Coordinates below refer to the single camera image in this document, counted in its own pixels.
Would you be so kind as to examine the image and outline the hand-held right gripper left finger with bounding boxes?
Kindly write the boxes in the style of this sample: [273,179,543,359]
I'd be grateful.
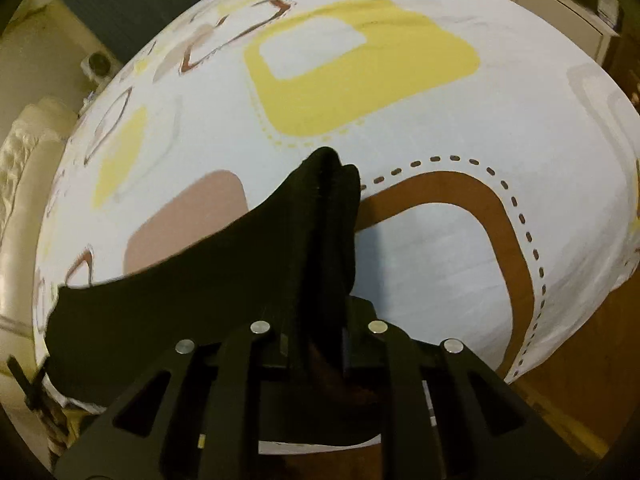
[55,309,292,480]

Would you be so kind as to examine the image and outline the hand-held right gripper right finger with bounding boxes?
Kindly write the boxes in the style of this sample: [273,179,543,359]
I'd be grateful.
[344,299,592,480]

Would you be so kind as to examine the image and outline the black pants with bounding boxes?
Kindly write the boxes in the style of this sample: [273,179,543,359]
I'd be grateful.
[44,147,432,449]

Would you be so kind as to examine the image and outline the black stand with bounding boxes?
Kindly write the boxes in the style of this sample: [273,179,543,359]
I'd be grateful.
[7,354,68,463]

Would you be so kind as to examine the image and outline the printed white bed sheet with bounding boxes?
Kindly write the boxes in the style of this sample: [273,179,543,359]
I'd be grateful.
[32,0,640,413]

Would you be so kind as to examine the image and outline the cream leather headboard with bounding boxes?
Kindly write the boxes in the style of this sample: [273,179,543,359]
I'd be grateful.
[0,94,82,413]

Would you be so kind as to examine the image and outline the small round bedside gadget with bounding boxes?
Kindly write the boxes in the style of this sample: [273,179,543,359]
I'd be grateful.
[81,51,119,84]

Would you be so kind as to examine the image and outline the dark teal curtain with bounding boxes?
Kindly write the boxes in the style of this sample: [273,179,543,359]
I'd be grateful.
[39,0,211,73]

